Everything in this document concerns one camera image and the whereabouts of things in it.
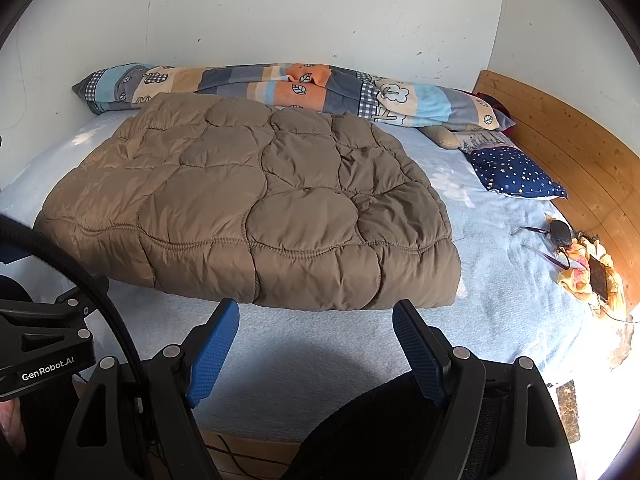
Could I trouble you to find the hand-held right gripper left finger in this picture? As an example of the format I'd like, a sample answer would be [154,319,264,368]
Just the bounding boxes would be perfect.
[55,297,241,480]

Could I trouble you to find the black cable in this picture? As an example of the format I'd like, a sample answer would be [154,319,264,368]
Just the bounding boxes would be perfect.
[0,215,151,391]

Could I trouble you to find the yellow floral cloth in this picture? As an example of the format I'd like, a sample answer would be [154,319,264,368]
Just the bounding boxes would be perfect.
[555,237,626,318]

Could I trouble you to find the dark eyeglasses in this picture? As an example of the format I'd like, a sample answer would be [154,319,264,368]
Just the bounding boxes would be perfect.
[511,212,573,271]

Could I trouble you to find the beige printed pillow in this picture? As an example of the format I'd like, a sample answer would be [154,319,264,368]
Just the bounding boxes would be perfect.
[419,125,508,153]

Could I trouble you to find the light blue bed sheet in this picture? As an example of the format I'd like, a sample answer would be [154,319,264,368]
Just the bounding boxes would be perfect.
[0,110,596,443]

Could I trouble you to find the wooden headboard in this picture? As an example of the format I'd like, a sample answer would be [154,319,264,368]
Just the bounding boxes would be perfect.
[472,70,640,311]

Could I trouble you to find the brown quilted hooded jacket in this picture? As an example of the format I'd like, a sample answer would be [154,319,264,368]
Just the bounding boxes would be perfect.
[34,92,462,311]

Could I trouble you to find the dark mobile phone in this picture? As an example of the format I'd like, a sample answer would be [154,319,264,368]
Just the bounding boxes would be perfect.
[587,254,610,301]

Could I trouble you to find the long patchwork bolster pillow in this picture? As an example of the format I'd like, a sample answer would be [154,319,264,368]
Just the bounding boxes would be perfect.
[71,62,517,132]

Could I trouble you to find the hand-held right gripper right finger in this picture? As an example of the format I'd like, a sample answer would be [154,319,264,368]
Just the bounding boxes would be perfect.
[392,299,576,480]

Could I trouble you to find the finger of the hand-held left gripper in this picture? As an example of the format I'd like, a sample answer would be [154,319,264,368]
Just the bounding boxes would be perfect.
[55,274,110,312]

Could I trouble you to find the navy star print pillow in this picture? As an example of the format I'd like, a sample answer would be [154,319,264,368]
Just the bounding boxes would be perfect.
[465,146,568,201]

